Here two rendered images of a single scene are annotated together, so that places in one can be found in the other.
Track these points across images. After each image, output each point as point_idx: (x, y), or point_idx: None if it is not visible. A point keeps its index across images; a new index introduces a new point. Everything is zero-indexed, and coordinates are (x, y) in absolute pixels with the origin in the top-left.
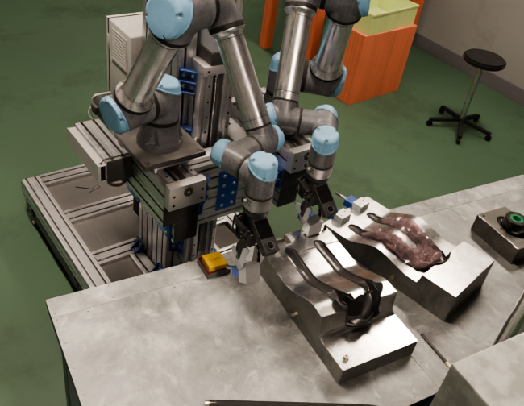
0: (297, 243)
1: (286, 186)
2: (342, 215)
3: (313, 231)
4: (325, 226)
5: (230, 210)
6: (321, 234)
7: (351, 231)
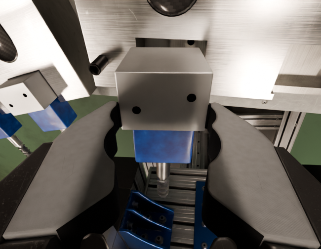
0: (272, 26)
1: (119, 188)
2: (21, 95)
3: (175, 53)
4: (99, 63)
5: (201, 173)
6: (129, 41)
7: (10, 31)
